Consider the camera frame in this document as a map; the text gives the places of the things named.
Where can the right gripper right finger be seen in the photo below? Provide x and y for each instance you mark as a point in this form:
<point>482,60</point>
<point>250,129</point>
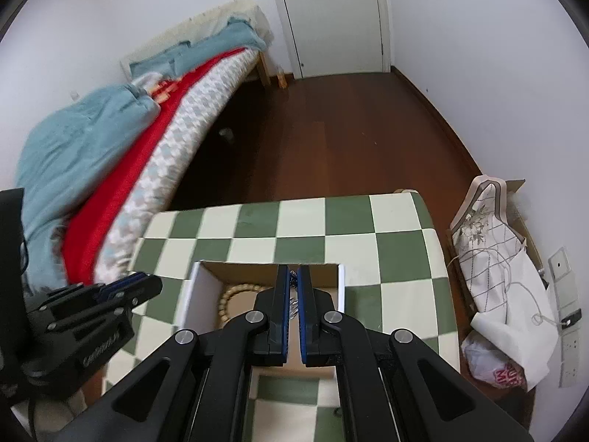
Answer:
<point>394,387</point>

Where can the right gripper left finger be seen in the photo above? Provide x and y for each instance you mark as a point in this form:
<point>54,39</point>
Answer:
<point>194,387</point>

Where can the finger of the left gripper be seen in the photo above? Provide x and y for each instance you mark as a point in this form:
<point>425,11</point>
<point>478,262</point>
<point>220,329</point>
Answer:
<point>131,291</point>

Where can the silver chain jewelry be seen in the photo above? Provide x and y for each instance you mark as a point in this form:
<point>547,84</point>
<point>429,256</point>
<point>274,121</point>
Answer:
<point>293,297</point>

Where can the red bed sheet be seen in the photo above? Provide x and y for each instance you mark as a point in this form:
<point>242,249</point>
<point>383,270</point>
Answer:
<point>88,227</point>

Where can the white cardboard box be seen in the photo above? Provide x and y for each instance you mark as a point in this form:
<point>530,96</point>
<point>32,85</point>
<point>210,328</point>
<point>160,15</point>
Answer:
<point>219,291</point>

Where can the white red plastic bag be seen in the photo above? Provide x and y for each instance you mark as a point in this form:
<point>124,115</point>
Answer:
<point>488,364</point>

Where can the argyle patterned mattress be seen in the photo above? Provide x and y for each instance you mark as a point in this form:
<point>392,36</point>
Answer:
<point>195,101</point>

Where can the green white checkered tablecloth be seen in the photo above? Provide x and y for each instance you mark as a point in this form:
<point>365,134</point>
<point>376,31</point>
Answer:
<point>383,257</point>

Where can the white patterned fabric bag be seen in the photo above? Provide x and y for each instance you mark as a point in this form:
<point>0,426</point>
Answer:
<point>512,308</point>

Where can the teal blue duvet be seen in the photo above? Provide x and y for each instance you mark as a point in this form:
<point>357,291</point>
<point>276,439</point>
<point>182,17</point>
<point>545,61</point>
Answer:
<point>63,160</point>

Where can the black charger plug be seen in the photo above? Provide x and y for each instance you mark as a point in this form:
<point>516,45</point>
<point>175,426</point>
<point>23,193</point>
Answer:
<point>571,319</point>

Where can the orange bottle on floor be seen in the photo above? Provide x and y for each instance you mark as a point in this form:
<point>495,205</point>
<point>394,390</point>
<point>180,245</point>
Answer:
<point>283,84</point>

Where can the cream headboard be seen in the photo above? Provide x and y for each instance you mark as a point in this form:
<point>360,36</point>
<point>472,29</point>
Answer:
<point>201,26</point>

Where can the teal pillow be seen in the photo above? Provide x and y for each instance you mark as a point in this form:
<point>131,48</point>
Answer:
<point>179,59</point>

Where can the white door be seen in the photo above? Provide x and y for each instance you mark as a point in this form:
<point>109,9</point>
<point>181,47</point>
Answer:
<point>332,37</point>

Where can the white wall socket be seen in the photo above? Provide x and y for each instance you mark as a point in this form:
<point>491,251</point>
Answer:
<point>566,294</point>

